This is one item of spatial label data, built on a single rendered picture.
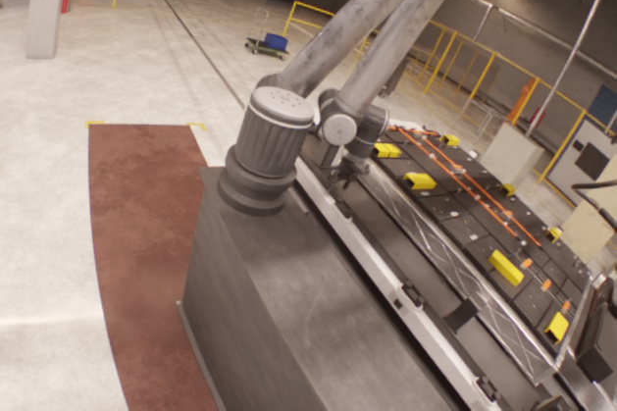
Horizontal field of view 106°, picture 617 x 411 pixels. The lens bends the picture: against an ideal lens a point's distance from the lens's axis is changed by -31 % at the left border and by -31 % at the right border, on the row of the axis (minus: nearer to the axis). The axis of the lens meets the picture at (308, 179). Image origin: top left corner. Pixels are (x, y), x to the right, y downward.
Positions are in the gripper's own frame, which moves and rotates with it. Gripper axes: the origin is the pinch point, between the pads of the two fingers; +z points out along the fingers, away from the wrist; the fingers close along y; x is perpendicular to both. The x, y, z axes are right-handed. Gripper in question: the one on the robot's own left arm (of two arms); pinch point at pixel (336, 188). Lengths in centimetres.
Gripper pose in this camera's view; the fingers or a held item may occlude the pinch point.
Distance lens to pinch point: 139.0
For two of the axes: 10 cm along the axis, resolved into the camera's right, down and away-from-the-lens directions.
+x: 4.9, 6.2, -6.1
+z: -3.6, 7.8, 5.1
